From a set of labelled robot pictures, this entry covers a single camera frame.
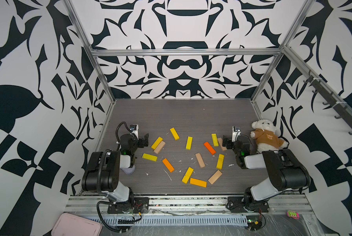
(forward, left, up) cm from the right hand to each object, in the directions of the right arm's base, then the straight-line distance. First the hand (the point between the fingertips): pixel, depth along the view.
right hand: (232, 133), depth 95 cm
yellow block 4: (-3, +11, -4) cm, 11 cm away
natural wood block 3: (-9, +6, -3) cm, 11 cm away
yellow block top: (+2, +36, -3) cm, 37 cm away
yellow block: (-4, +48, -4) cm, 48 cm away
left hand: (+1, +60, +2) cm, 60 cm away
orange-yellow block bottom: (-28, +24, -4) cm, 37 cm away
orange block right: (-8, +14, -5) cm, 17 cm away
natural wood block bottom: (-26, +14, -4) cm, 30 cm away
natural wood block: (-7, +46, -3) cm, 47 cm away
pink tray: (-47, +84, -2) cm, 96 cm away
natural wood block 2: (-16, +21, -4) cm, 27 cm away
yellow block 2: (-14, +52, -3) cm, 54 cm away
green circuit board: (-46, -1, -6) cm, 47 cm away
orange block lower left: (-19, +40, -4) cm, 45 cm away
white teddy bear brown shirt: (-5, -20, +1) cm, 20 cm away
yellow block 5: (-17, +10, -4) cm, 20 cm away
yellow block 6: (-25, +30, -4) cm, 39 cm away
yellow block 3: (-4, +27, -4) cm, 28 cm away
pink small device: (-43, -18, -2) cm, 47 cm away
